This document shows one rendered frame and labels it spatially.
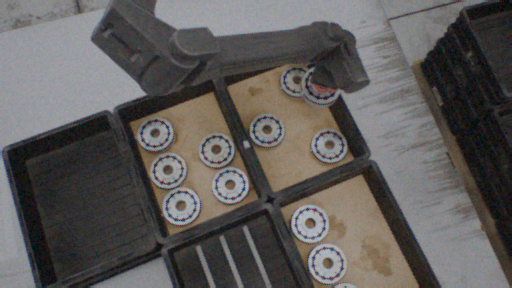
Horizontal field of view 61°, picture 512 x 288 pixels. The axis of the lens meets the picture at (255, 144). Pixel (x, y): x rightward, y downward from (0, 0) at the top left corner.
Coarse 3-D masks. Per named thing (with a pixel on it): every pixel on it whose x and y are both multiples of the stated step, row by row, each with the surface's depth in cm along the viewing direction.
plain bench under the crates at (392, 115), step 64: (192, 0) 156; (256, 0) 157; (320, 0) 158; (0, 64) 147; (64, 64) 148; (384, 64) 150; (0, 128) 140; (384, 128) 143; (448, 192) 137; (448, 256) 131
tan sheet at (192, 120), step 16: (208, 96) 131; (160, 112) 129; (176, 112) 129; (192, 112) 129; (208, 112) 129; (176, 128) 128; (192, 128) 128; (208, 128) 128; (224, 128) 128; (176, 144) 126; (192, 144) 126; (144, 160) 124; (192, 160) 125; (240, 160) 125; (192, 176) 123; (208, 176) 123; (160, 192) 122; (208, 192) 122; (160, 208) 120; (208, 208) 121; (224, 208) 121; (192, 224) 119
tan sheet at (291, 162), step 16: (288, 64) 135; (256, 80) 133; (272, 80) 133; (240, 96) 131; (256, 96) 131; (272, 96) 131; (240, 112) 130; (256, 112) 130; (272, 112) 130; (288, 112) 130; (304, 112) 130; (320, 112) 130; (288, 128) 128; (304, 128) 128; (320, 128) 129; (336, 128) 129; (288, 144) 127; (304, 144) 127; (272, 160) 125; (288, 160) 125; (304, 160) 125; (272, 176) 124; (288, 176) 124; (304, 176) 124
